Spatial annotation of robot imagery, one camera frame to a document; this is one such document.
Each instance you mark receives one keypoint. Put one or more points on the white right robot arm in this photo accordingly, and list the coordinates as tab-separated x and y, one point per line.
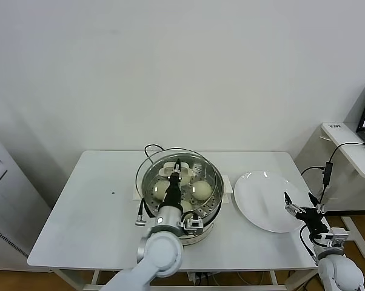
337	272

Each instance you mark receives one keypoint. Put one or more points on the white floor power strip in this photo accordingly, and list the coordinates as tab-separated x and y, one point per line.
197	277

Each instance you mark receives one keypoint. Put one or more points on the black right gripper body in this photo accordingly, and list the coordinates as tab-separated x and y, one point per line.
311	219

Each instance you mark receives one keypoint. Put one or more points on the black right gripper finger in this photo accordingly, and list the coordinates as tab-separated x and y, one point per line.
319	207
291	208

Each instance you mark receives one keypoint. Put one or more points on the white electric cooker base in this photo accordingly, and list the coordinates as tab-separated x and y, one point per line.
228	188

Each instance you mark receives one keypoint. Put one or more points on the large white round plate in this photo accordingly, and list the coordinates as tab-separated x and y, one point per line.
261	200

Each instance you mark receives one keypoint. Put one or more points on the white table frame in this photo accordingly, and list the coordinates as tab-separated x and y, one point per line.
95	277

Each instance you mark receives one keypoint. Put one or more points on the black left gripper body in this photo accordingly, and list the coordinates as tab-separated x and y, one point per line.
174	194

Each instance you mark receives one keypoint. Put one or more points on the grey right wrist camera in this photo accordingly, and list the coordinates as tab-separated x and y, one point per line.
337	238

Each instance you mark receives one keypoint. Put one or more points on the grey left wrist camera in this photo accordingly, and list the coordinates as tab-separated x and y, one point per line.
193	225

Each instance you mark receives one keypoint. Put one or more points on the white side desk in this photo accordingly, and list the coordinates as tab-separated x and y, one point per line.
352	157

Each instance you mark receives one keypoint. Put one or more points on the round glass pot lid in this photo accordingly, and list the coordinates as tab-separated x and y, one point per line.
167	169

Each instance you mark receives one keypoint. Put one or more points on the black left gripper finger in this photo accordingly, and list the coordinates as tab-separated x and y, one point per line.
173	177
178	166

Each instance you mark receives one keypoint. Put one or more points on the white metal cabinet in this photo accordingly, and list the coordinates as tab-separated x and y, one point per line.
6	188

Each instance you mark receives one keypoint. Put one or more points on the perforated steel steamer basket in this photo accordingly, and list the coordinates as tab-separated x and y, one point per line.
205	209

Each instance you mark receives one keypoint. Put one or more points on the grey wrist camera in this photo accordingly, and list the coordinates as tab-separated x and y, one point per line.
193	225
337	238

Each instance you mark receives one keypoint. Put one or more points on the small printed desk sticker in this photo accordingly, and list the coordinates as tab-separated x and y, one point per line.
334	126

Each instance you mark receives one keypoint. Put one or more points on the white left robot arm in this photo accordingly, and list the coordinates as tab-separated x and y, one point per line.
161	251

